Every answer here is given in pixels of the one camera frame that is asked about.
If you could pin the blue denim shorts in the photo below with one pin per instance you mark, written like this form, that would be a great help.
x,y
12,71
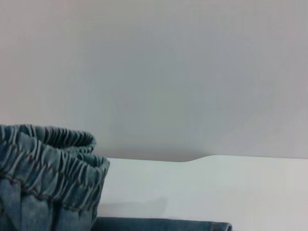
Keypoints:
x,y
48,180

